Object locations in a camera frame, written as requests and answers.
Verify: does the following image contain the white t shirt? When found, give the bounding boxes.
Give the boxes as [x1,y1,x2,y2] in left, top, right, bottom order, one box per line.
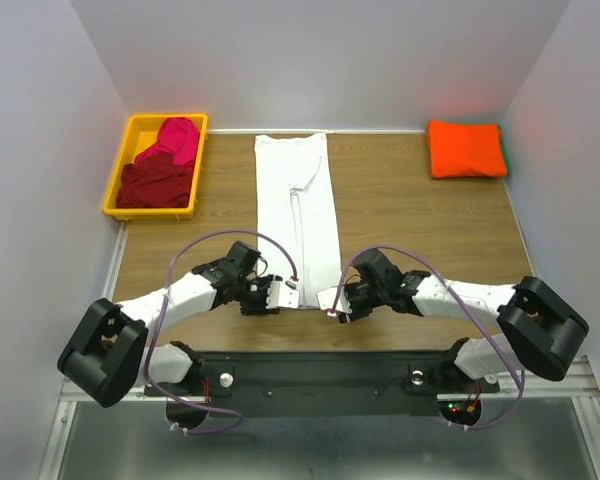
[254,133,341,309]

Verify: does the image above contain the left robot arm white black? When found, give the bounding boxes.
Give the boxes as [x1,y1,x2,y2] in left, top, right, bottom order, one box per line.
[57,241,283,407]

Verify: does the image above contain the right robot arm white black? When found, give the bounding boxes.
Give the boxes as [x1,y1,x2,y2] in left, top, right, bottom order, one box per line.
[326,245,590,390]

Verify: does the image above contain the dark red t shirt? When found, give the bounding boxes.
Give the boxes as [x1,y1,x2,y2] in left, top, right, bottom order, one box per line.
[116,153,193,209]

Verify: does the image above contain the folded orange t shirt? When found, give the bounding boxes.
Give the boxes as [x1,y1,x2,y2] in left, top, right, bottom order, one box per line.
[426,120,508,179]

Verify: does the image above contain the pink t shirt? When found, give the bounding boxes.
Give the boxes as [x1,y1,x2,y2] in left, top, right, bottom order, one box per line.
[134,117,201,167]

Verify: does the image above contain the yellow plastic bin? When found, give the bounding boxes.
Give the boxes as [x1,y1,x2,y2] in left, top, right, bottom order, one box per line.
[103,113,208,221]

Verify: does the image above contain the folded green t shirt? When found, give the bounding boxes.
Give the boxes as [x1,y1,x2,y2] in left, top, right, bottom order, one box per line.
[497,124,512,177]

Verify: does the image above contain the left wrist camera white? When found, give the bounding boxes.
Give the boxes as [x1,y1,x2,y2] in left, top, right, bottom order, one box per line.
[266,276,300,310]

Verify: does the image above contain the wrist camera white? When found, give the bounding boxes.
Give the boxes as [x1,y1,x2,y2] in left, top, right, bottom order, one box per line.
[317,287,351,318]
[266,276,300,310]

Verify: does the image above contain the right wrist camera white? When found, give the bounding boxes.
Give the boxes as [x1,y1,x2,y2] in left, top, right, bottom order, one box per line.
[317,287,351,318]

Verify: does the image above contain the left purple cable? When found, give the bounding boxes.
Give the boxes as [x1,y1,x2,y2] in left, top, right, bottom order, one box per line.
[144,229,300,435]

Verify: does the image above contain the purple cable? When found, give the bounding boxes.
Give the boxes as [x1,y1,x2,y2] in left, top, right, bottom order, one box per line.
[327,244,526,432]
[144,229,300,435]

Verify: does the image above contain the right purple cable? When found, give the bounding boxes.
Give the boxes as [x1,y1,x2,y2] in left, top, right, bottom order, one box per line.
[327,244,526,432]

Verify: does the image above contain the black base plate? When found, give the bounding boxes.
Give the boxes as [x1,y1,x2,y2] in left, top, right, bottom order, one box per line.
[160,350,499,417]

